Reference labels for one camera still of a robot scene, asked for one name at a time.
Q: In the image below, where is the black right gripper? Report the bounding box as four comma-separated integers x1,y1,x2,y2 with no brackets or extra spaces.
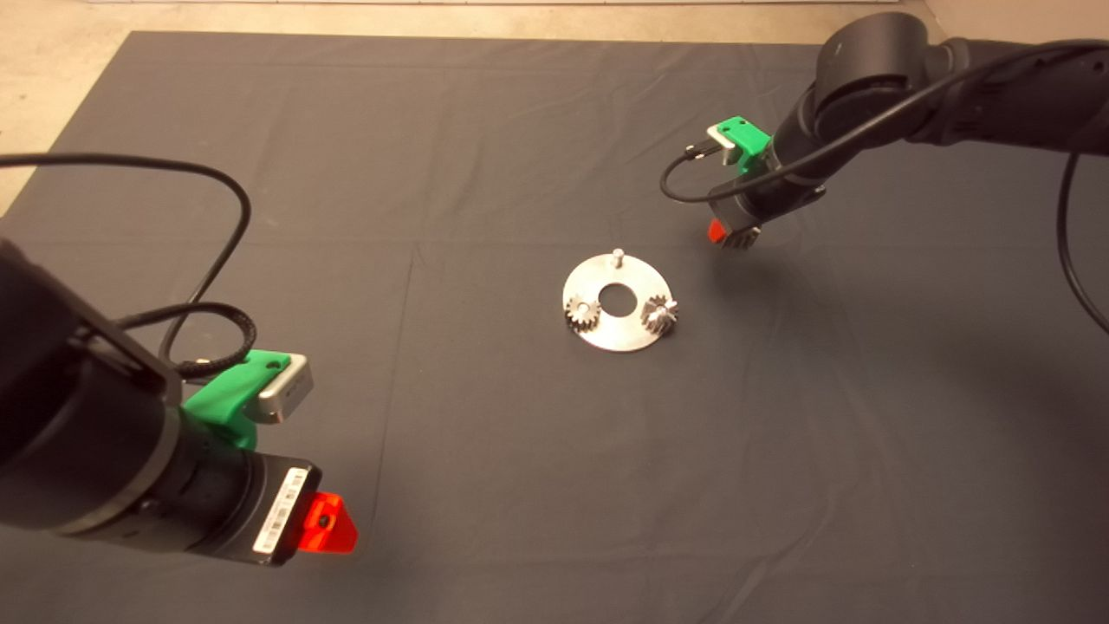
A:
708,169,826,245

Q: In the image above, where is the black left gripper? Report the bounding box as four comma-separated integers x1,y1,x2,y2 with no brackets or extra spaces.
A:
139,414,359,567

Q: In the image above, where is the small steel gear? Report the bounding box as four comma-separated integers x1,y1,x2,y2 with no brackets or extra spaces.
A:
565,295,603,332
641,295,679,337

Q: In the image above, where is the round metal plate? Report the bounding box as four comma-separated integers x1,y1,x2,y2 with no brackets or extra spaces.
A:
563,249,673,354

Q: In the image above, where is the green right camera mount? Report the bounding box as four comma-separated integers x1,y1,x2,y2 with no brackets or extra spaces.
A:
717,115,773,174

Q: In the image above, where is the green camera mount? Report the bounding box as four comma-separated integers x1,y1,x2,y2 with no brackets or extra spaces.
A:
182,349,292,452
717,115,773,174

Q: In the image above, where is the silver left camera box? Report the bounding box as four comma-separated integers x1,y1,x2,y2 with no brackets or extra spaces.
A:
256,354,315,426

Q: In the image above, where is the green left camera mount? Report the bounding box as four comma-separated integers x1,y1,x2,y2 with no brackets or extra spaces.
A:
182,349,292,452

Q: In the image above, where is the black braided cable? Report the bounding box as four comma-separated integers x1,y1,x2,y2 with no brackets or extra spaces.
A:
113,302,258,380

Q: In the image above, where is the black left camera cable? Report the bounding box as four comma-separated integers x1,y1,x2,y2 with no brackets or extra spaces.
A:
0,153,253,365

